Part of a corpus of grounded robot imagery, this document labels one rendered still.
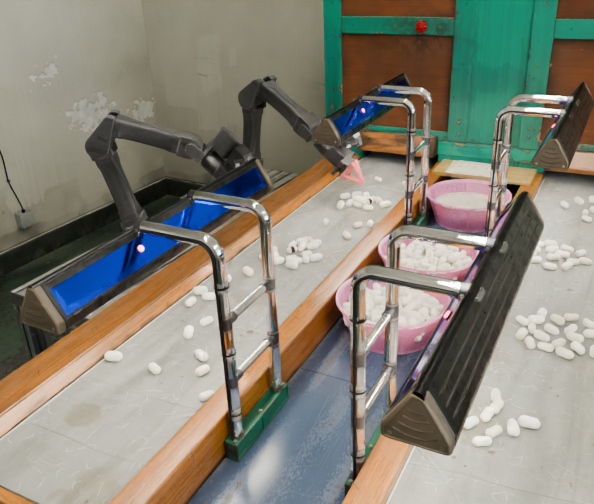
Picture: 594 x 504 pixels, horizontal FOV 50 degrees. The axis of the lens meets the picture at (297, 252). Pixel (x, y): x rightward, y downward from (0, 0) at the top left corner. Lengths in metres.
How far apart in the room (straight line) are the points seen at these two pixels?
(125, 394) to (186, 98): 2.97
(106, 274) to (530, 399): 0.80
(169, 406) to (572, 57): 1.67
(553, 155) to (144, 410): 1.03
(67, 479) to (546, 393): 0.87
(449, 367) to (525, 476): 0.44
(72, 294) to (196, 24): 3.09
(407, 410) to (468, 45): 1.79
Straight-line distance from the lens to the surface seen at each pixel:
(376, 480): 1.07
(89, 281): 1.01
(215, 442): 1.20
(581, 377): 1.39
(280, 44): 3.62
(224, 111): 3.94
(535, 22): 2.30
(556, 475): 1.17
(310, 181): 2.25
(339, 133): 1.71
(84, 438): 1.26
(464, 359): 0.78
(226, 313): 1.06
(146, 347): 1.45
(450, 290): 0.86
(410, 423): 0.71
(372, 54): 2.47
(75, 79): 3.85
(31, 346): 2.04
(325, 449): 1.25
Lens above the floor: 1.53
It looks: 26 degrees down
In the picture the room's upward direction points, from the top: 3 degrees counter-clockwise
